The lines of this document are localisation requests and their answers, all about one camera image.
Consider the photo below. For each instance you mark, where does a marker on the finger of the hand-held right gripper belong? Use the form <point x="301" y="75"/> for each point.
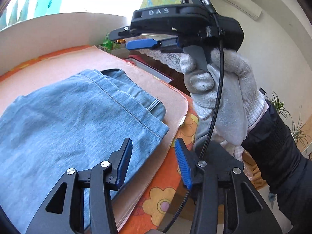
<point x="123" y="32"/>
<point x="141" y="43"/>

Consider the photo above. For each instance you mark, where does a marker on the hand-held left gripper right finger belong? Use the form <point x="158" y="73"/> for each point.
<point x="182" y="167"/>

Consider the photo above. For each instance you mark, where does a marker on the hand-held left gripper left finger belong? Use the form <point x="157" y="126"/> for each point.
<point x="123" y="167"/>

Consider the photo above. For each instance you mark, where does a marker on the blue denim pants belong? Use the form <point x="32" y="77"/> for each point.
<point x="73" y="126"/>

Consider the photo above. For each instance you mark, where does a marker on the person's right forearm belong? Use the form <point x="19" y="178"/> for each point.
<point x="280" y="156"/>

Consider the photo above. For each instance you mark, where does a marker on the person's right hand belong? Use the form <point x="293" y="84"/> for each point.
<point x="231" y="90"/>

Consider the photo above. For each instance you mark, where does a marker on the dark red box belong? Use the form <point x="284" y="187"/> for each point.
<point x="146" y="66"/>

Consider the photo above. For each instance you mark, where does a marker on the white lace cloth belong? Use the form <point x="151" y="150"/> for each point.
<point x="165" y="58"/>

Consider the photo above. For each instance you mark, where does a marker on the orange floral sheet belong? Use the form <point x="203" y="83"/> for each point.
<point x="165" y="199"/>

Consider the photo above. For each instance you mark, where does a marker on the beige towel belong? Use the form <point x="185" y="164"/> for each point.
<point x="156" y="87"/>

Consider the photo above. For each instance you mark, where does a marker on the white air conditioner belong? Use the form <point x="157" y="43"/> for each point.
<point x="238" y="2"/>

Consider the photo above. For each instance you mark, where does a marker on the white backdrop board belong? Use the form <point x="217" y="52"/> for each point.
<point x="61" y="34"/>

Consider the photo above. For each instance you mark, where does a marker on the cardboard box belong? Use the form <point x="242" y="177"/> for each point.
<point x="254" y="173"/>

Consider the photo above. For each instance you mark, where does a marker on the green spider plant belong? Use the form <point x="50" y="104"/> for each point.
<point x="301" y="134"/>
<point x="280" y="104"/>

